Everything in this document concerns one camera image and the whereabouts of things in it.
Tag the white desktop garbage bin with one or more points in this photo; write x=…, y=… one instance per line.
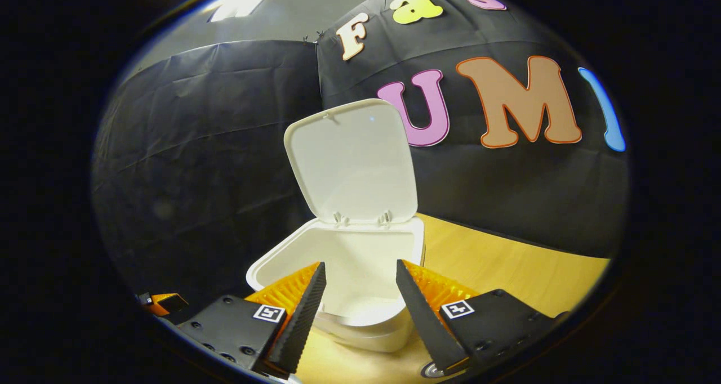
x=349, y=164

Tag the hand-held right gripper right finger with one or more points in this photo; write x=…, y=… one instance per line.
x=425, y=322

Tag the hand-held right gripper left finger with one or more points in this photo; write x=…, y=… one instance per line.
x=301, y=322

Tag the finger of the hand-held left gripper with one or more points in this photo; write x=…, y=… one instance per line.
x=166, y=304

